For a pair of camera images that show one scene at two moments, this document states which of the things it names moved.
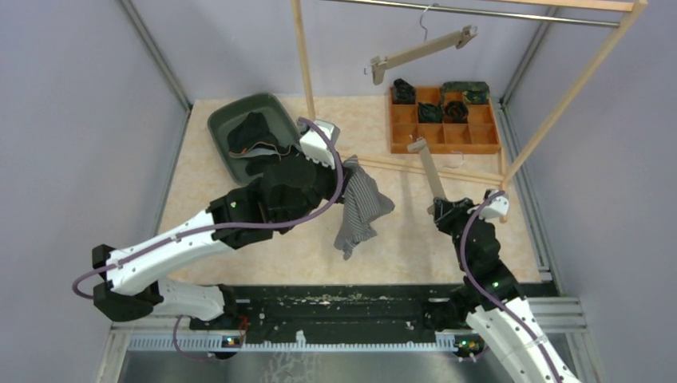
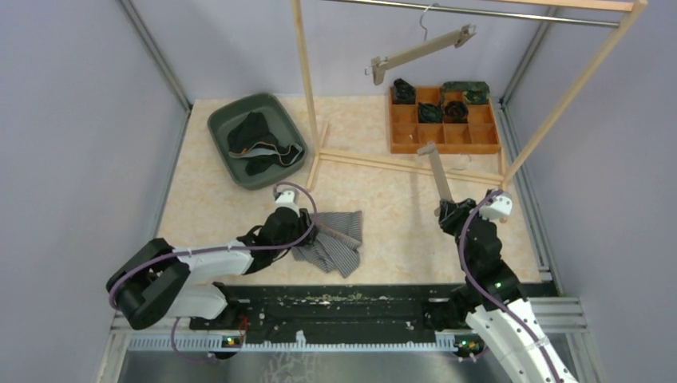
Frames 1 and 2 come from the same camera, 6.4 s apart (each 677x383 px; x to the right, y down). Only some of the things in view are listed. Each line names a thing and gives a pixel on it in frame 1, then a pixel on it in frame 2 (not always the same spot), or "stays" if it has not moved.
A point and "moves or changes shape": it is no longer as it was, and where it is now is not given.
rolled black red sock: x=456 y=112 stays
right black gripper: x=447 y=212 stays
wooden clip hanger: x=434 y=180 moves or changes shape
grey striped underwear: x=365 y=200 → x=338 y=242
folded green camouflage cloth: x=475 y=92 stays
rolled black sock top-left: x=404 y=93 stays
